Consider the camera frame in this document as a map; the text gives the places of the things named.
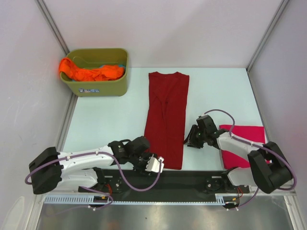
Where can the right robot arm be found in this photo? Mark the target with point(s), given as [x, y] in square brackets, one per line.
[269, 170]

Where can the corner aluminium post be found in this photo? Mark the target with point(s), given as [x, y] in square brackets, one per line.
[52, 24]
[273, 23]

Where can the right corner aluminium post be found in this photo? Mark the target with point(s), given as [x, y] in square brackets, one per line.
[273, 23]

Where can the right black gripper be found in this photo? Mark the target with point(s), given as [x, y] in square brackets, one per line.
[191, 141]

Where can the white slotted cable duct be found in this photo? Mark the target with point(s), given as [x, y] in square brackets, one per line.
[76, 199]

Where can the left corner aluminium post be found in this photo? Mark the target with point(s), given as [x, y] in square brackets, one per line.
[52, 24]

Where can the dark red t shirt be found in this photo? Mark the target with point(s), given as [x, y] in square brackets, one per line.
[165, 125]

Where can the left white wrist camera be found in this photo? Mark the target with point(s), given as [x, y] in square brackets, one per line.
[155, 165]

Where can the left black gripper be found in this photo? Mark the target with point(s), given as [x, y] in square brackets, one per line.
[141, 169]

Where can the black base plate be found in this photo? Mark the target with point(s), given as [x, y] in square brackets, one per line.
[170, 186]

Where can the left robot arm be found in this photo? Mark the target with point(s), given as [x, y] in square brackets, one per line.
[83, 171]

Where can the teal cloth in bin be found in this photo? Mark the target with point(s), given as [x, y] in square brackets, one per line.
[115, 67]

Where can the olive green plastic bin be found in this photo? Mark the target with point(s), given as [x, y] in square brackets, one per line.
[92, 58]

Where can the orange t shirt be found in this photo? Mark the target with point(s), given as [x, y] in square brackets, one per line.
[76, 73]

